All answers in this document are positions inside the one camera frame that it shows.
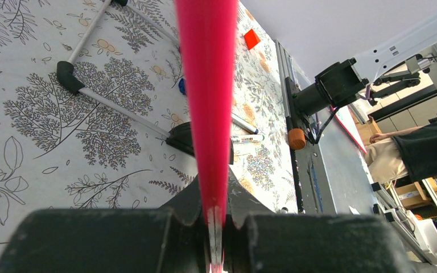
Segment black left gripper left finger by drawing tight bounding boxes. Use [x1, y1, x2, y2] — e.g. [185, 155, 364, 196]
[0, 180, 208, 272]

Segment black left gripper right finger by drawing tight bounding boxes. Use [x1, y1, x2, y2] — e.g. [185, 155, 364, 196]
[224, 172, 414, 272]

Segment pink framed whiteboard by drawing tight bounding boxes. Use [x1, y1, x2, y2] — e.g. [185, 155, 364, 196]
[175, 1, 238, 272]

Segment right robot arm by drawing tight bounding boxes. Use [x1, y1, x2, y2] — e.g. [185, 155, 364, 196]
[285, 13, 437, 117]

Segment black whiteboard foot left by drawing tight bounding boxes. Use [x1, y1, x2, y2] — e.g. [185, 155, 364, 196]
[166, 122, 234, 167]

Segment white whiteboard stand tube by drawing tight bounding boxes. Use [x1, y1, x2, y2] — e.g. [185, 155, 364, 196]
[48, 1, 182, 140]

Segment black capped marker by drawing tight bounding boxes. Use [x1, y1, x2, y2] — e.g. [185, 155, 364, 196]
[230, 134, 265, 144]

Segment blue capped marker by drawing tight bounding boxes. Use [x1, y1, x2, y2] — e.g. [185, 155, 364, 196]
[178, 78, 186, 96]

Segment cardboard boxes on shelf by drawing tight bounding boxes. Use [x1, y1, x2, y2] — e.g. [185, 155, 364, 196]
[394, 176, 437, 218]

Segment seated person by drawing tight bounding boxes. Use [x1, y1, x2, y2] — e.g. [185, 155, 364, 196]
[364, 122, 437, 183]

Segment red triangular block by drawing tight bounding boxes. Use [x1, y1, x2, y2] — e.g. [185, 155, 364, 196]
[243, 29, 261, 51]

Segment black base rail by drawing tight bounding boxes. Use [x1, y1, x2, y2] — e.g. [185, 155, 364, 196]
[274, 39, 337, 214]

